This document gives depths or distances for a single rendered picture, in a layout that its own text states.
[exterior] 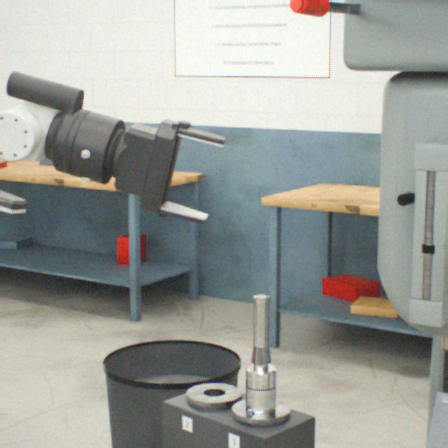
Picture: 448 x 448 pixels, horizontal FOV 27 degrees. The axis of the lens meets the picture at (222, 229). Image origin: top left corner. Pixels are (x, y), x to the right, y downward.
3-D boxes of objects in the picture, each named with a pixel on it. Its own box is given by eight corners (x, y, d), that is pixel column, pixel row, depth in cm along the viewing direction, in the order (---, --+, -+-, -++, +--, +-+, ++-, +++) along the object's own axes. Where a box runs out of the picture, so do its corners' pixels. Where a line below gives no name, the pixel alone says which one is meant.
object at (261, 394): (239, 408, 144) (239, 374, 143) (260, 400, 147) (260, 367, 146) (261, 416, 141) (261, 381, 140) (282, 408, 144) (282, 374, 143)
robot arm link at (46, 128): (63, 186, 119) (-21, 162, 120) (90, 168, 129) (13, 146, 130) (79, 100, 115) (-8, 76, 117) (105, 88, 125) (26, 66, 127)
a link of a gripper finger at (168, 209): (209, 213, 125) (165, 200, 125) (204, 219, 122) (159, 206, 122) (206, 224, 125) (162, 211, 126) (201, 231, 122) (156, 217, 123)
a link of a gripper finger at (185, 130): (221, 148, 118) (175, 135, 119) (226, 143, 121) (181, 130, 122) (224, 136, 118) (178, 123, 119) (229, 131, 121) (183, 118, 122)
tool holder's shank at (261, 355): (246, 367, 143) (246, 296, 141) (260, 363, 145) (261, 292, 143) (261, 372, 141) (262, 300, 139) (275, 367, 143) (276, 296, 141)
